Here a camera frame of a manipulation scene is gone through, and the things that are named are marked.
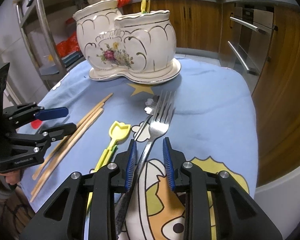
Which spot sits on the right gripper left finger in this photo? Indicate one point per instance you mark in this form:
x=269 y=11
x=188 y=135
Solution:
x=125 y=162

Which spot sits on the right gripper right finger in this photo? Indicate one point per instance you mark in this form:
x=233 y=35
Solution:
x=173 y=161

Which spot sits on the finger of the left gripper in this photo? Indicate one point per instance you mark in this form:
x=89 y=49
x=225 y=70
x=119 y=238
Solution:
x=53 y=113
x=58 y=132

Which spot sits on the silver metal fork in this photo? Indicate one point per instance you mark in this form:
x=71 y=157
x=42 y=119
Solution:
x=158 y=126

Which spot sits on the yellow tulip plastic utensil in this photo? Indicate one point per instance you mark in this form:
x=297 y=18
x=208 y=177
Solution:
x=117 y=132

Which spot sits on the person's left hand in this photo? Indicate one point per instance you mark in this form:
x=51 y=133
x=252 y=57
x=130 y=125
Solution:
x=9 y=181

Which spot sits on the red round object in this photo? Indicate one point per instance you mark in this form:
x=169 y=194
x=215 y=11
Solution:
x=36 y=124

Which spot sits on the white floral ceramic utensil holder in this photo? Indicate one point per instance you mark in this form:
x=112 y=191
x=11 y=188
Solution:
x=140 y=46

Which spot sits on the stainless steel shelf rack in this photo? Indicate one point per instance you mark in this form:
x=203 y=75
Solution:
x=43 y=24

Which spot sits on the built-in oven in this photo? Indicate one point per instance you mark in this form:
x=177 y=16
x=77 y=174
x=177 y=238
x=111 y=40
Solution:
x=251 y=30

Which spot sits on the yellow utensil in holder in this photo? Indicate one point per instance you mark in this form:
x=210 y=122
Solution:
x=143 y=6

